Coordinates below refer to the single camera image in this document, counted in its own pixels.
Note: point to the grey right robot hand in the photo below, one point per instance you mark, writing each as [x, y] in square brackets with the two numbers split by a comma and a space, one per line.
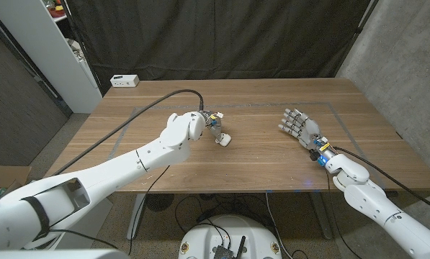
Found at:
[306, 127]

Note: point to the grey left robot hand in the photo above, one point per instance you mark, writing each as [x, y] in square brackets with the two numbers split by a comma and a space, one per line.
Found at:
[214, 124]

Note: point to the white airpods case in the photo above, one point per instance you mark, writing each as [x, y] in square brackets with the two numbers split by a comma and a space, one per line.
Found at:
[226, 139]

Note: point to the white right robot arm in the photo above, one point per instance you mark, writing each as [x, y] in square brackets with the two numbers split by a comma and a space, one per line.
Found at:
[373, 201]

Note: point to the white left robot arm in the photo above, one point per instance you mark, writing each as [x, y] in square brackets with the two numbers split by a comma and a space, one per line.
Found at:
[121, 169]

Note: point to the grey tape outline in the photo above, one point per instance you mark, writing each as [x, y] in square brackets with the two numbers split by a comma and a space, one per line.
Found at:
[254, 105]

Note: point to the black fabric curtain backdrop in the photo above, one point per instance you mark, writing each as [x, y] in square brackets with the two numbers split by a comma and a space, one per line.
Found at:
[218, 36]

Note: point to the grey table leg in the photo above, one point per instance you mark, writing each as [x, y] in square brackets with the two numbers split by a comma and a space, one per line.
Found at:
[322, 216]

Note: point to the black round perforated disc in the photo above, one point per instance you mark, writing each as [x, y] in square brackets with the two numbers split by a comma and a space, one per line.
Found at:
[159, 202]

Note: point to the white power strip box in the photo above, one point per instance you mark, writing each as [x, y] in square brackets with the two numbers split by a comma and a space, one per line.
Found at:
[124, 81]

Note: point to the white robot torso base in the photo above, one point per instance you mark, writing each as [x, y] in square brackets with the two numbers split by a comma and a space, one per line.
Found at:
[204, 241]

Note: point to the white table leg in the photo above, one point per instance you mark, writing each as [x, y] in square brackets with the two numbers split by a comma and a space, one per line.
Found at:
[135, 219]

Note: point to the black antenna device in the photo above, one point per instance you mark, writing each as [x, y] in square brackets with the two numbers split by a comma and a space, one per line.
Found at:
[240, 248]

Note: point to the red items on shelf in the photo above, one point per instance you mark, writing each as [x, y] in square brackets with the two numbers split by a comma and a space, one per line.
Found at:
[57, 12]

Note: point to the white tall cabinet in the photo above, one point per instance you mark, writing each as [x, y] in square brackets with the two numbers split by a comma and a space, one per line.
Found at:
[38, 43]

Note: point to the brown cardboard box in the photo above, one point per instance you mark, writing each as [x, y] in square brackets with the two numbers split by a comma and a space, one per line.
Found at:
[5, 176]

